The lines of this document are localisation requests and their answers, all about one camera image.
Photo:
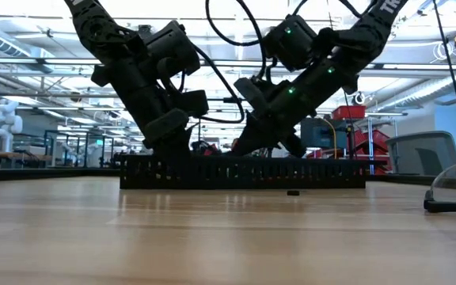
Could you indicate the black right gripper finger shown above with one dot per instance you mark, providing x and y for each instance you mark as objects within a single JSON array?
[
  {"x": 295, "y": 146},
  {"x": 257, "y": 130}
]

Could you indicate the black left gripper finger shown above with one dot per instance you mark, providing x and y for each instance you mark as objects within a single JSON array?
[{"x": 168, "y": 130}]

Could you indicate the clear safety glasses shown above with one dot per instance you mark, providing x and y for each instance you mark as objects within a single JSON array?
[{"x": 449, "y": 206}]

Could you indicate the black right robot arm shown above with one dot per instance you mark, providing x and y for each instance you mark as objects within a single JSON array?
[{"x": 366, "y": 35}]

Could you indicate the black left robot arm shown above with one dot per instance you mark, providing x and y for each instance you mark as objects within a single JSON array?
[{"x": 101, "y": 31}]

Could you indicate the black monitor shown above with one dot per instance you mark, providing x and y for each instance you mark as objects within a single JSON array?
[{"x": 317, "y": 134}]

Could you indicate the red box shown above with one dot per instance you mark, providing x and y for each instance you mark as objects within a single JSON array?
[{"x": 348, "y": 112}]

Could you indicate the small black plastic fragment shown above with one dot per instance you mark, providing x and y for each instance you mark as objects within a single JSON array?
[{"x": 293, "y": 193}]

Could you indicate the red storage bin rack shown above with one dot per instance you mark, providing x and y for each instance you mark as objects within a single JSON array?
[{"x": 378, "y": 142}]

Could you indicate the grey mesh office chair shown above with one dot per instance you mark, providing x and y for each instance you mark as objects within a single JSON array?
[{"x": 422, "y": 154}]

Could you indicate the white robot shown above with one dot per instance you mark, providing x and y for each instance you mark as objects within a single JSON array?
[{"x": 4, "y": 122}]

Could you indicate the black gantry frame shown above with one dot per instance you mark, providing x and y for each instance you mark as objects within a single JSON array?
[{"x": 200, "y": 134}]

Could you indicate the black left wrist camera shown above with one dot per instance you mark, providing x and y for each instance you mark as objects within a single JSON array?
[{"x": 172, "y": 47}]

